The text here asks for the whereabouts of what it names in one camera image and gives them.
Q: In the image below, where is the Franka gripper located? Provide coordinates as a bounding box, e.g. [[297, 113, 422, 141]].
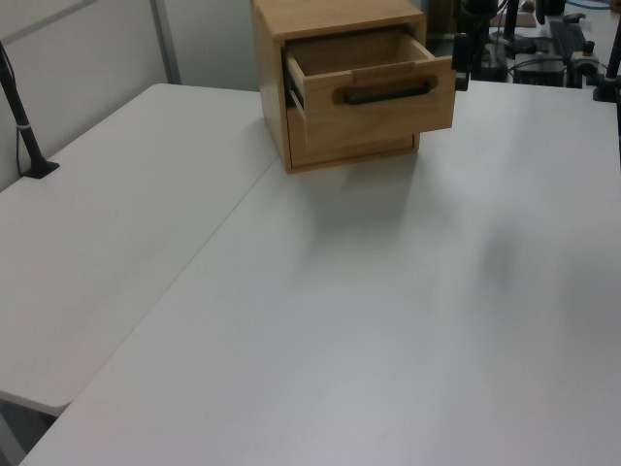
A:
[[452, 0, 499, 93]]

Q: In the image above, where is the black metal drawer handle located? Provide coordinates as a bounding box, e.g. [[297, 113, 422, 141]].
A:
[[333, 76, 433, 106]]

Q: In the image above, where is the wooden drawer with handle cutout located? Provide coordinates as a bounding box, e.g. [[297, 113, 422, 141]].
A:
[[283, 26, 458, 150]]

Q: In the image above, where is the plain wooden drawer front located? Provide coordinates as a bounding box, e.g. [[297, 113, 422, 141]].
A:
[[286, 104, 419, 164]]

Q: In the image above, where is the light wooden drawer cabinet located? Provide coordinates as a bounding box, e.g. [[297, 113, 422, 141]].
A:
[[250, 0, 428, 176]]

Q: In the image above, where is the black stand with round base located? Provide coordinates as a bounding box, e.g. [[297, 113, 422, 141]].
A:
[[487, 0, 538, 56]]

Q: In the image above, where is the black equipment box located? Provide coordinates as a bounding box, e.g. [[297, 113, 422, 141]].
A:
[[512, 60, 568, 86]]

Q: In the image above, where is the silver clamp with black knob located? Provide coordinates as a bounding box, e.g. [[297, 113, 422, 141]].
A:
[[569, 41, 601, 75]]

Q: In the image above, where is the grey table leg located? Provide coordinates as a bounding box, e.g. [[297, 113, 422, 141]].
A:
[[0, 400, 55, 466]]

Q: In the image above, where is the black clamped camera pole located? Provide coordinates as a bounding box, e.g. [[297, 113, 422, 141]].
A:
[[590, 26, 621, 103]]

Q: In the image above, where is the black camera pole with base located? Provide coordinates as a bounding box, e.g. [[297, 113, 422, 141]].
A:
[[0, 41, 61, 182]]

